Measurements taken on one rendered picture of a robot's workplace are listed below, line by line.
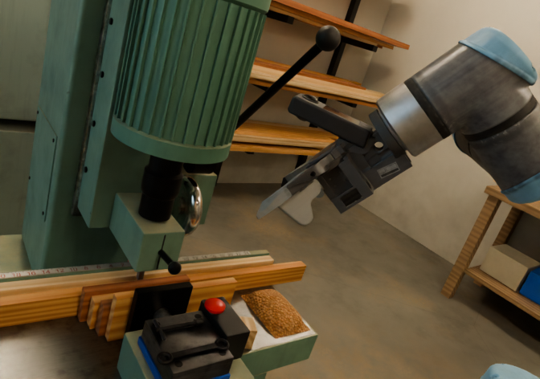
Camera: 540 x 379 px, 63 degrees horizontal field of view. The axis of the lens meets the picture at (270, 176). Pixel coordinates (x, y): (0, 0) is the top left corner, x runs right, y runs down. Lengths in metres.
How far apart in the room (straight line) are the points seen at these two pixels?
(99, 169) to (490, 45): 0.58
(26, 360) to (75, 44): 0.47
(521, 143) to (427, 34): 3.82
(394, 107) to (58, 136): 0.57
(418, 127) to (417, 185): 3.67
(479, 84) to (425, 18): 3.89
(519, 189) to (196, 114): 0.42
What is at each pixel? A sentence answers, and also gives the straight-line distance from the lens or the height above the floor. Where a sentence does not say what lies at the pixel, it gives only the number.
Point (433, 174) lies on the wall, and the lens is 4.15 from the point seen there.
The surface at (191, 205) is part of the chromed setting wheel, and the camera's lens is 0.85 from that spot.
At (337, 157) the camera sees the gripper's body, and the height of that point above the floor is 1.27.
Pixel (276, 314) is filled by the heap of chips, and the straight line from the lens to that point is 0.85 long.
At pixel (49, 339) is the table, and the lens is 0.74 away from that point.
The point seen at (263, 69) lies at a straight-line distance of 3.17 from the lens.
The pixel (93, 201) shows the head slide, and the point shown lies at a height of 1.05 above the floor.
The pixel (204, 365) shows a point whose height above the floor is 1.00.
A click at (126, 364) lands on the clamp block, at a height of 0.93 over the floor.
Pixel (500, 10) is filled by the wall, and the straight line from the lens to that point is 4.15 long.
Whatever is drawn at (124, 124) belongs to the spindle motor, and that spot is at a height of 1.22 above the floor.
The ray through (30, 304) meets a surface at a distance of 0.75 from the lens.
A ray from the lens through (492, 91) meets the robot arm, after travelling 0.57.
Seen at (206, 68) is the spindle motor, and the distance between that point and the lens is 0.58.
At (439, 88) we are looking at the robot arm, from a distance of 0.56.
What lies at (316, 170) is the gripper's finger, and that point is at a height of 1.25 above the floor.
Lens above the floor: 1.40
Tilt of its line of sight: 18 degrees down
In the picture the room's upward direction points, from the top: 18 degrees clockwise
